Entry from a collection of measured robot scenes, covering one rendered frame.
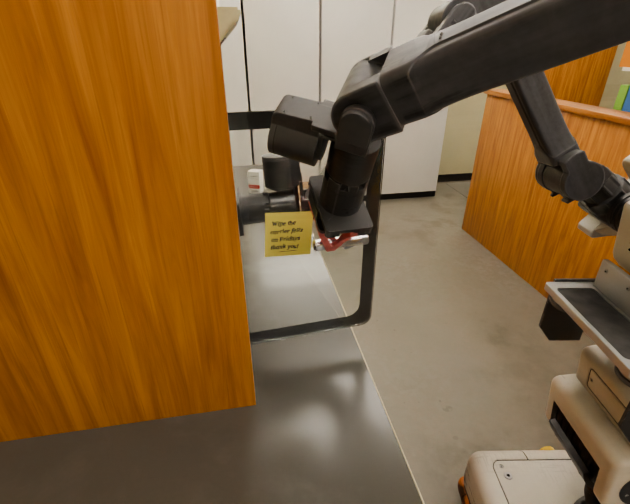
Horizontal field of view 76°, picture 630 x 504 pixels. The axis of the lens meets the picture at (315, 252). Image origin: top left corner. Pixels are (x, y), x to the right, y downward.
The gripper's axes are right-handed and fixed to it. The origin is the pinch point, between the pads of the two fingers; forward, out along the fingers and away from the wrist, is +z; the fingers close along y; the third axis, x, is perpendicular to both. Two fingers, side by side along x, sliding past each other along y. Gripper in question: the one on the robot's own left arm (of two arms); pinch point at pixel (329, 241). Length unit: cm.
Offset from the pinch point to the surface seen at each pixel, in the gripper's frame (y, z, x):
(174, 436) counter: 18.4, 20.7, -26.2
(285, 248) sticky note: -2.7, 4.3, -5.9
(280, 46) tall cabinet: -287, 118, 55
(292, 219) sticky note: -5.0, -0.1, -4.7
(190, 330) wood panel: 7.8, 7.0, -21.7
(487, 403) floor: 8, 129, 96
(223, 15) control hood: -16.2, -25.0, -13.0
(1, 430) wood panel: 12, 22, -51
